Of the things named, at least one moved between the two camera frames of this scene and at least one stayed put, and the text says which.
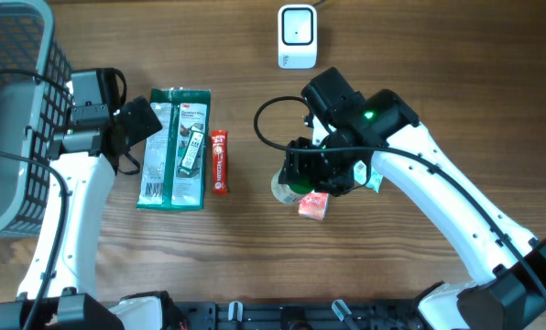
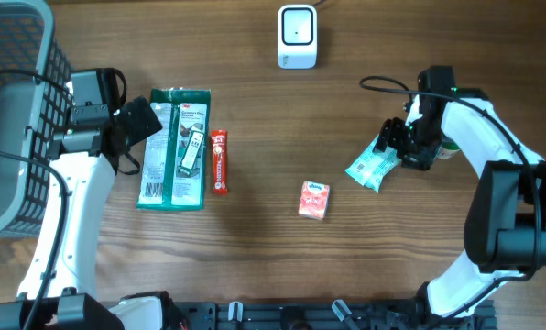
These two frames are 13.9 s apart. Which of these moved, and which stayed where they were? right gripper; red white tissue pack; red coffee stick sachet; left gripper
Moved: right gripper
Stayed: left gripper; red white tissue pack; red coffee stick sachet
